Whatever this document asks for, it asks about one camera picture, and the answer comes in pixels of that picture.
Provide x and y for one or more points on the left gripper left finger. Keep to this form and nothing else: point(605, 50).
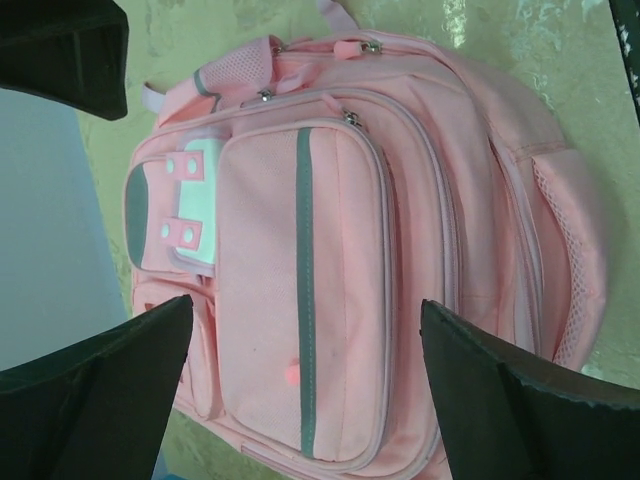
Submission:
point(97, 409)

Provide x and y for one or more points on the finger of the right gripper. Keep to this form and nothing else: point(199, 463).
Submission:
point(70, 52)

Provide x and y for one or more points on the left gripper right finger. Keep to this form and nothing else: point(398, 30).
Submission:
point(505, 413)

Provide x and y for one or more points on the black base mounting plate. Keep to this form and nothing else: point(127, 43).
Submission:
point(625, 14)

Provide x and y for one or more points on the pink student backpack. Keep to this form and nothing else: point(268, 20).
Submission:
point(310, 196)

